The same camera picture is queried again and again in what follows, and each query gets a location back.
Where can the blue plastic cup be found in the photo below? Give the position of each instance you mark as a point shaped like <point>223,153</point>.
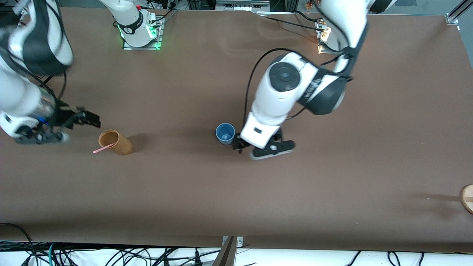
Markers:
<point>225,133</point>

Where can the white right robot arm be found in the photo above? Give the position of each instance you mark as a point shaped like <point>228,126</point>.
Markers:
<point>14,92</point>

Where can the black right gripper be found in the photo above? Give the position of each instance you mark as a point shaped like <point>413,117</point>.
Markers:
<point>65,117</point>

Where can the aluminium frame profile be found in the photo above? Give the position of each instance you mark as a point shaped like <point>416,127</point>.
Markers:
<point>452,18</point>

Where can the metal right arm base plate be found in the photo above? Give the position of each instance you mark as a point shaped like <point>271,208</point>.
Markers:
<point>142,48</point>

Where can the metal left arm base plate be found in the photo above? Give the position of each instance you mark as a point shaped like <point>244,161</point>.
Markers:
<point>322,50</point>

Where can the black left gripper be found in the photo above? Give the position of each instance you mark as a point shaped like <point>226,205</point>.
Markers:
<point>239,143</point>

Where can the pink chopstick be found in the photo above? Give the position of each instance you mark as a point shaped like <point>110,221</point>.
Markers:
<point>99,150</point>

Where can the round wooden disc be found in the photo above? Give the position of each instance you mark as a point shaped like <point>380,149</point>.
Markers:
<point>468,199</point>

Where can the grey network switch box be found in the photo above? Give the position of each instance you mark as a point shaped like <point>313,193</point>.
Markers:
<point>240,5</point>

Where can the brown cardboard cup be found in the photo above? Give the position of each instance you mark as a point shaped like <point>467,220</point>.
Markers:
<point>122,145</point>

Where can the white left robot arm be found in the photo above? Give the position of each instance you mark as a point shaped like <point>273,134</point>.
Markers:
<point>277,99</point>

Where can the silver table edge bracket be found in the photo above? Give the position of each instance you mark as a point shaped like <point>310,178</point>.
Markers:
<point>240,242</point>

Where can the grey metal beam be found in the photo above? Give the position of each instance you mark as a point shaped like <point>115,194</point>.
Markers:
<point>225,256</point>

